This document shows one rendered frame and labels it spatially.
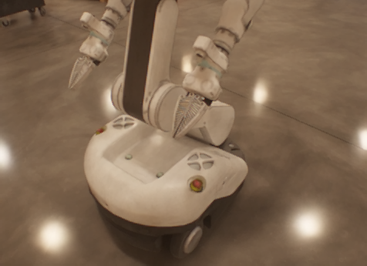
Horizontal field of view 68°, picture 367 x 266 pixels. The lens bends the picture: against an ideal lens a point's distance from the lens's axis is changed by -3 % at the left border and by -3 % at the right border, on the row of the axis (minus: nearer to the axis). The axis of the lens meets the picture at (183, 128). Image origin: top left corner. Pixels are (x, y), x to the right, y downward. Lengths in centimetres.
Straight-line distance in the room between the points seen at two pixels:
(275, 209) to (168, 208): 59
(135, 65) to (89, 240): 75
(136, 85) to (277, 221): 83
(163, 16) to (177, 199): 54
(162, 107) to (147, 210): 33
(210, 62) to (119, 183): 50
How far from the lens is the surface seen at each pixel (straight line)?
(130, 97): 90
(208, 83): 71
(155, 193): 91
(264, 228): 127
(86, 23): 101
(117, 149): 112
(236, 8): 79
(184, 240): 105
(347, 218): 143
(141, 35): 86
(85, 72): 100
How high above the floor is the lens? 104
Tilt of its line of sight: 37 degrees down
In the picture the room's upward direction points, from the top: 2 degrees counter-clockwise
